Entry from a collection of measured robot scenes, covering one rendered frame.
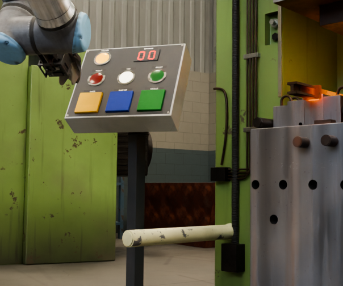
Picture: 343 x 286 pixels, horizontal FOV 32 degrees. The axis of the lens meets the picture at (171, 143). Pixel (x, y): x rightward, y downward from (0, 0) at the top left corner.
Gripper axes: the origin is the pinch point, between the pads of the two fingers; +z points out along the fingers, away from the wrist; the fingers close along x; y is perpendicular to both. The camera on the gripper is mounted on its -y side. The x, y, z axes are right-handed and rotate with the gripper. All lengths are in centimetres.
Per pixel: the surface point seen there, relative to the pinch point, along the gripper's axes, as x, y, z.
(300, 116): 63, 7, 11
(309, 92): 66, 5, 5
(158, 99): 22.3, 0.9, 10.1
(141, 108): 17.7, 4.0, 10.1
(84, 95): -1.8, -1.7, 10.1
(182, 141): -248, -504, 758
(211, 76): -205, -638, 734
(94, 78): -0.4, -8.4, 10.4
